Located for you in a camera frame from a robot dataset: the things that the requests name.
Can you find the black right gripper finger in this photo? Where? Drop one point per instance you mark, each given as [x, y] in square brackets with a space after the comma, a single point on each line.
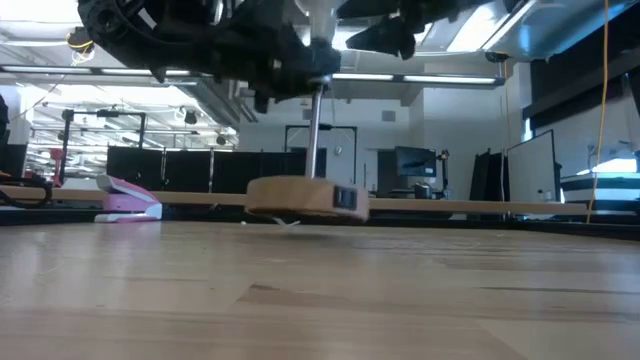
[390, 37]
[367, 7]

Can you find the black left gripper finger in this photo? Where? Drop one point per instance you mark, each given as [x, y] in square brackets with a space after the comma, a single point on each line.
[305, 65]

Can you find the white frosted lightbulb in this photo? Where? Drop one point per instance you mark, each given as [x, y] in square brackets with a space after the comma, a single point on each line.
[320, 20]

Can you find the wooden base table lamp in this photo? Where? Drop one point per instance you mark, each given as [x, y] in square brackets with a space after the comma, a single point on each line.
[300, 197]

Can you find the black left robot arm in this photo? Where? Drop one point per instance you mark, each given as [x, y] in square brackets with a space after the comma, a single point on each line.
[115, 25]

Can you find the fluorescent ceiling light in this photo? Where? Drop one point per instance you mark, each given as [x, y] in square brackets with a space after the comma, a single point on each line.
[440, 79]
[50, 70]

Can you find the black computer monitor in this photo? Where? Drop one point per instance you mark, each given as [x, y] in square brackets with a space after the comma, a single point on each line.
[415, 161]

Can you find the black room partition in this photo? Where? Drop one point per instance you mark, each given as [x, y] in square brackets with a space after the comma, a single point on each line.
[185, 170]

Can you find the beige office desk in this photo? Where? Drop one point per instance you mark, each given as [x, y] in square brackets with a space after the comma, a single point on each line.
[450, 206]

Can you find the white rolling whiteboard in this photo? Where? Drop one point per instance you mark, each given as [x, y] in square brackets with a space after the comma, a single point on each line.
[532, 170]

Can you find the pink and white stapler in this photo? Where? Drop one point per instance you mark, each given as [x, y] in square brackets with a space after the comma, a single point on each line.
[130, 200]

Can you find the black background rig frame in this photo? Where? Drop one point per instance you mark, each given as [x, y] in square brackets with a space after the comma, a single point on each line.
[120, 114]

